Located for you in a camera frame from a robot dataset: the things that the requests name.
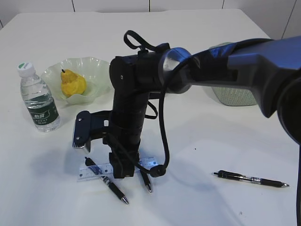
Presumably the transparent plastic ruler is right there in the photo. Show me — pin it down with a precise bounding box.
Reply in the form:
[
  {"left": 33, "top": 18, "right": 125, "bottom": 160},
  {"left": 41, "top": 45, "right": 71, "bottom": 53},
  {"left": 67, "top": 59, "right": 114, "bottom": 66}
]
[{"left": 77, "top": 157, "right": 158, "bottom": 182}]

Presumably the yellow pear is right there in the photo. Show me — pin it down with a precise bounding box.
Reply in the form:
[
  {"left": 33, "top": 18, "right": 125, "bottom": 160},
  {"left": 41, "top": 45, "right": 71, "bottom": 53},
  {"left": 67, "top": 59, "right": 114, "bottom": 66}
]
[{"left": 61, "top": 69, "right": 87, "bottom": 97}]

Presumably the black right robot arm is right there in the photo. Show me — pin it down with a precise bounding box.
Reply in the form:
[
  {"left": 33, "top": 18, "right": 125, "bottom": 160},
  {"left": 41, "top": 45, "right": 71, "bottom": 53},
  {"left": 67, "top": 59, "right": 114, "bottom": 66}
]
[{"left": 107, "top": 37, "right": 301, "bottom": 178}]

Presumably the black pen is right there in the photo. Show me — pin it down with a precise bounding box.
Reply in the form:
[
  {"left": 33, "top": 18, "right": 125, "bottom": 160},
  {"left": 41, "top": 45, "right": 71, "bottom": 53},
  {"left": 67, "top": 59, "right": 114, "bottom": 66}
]
[
  {"left": 85, "top": 157, "right": 129, "bottom": 204},
  {"left": 140, "top": 171, "right": 152, "bottom": 193},
  {"left": 213, "top": 170, "right": 289, "bottom": 188}
]

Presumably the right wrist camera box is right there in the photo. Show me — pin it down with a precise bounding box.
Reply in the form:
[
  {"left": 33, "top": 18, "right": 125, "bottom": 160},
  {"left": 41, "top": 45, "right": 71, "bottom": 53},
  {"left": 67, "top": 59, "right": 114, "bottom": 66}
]
[{"left": 72, "top": 111, "right": 111, "bottom": 154}]

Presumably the green woven plastic basket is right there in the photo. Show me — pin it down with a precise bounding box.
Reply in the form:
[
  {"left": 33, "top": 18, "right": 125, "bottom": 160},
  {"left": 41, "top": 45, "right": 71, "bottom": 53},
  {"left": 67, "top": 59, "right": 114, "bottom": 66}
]
[{"left": 208, "top": 42, "right": 258, "bottom": 107}]

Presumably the clear water bottle green label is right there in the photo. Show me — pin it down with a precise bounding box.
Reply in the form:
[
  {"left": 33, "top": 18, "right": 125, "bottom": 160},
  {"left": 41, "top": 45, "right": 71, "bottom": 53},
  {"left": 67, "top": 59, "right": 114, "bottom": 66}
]
[{"left": 17, "top": 62, "right": 60, "bottom": 132}]

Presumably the green wavy glass plate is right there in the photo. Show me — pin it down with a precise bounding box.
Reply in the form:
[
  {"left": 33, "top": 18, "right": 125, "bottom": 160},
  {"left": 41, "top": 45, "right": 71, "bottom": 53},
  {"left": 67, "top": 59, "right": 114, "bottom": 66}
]
[{"left": 41, "top": 56, "right": 112, "bottom": 105}]

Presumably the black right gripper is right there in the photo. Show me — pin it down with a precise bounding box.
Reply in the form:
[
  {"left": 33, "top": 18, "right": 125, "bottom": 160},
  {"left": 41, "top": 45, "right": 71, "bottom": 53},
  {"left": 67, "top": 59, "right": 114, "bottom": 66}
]
[{"left": 103, "top": 113, "right": 143, "bottom": 178}]

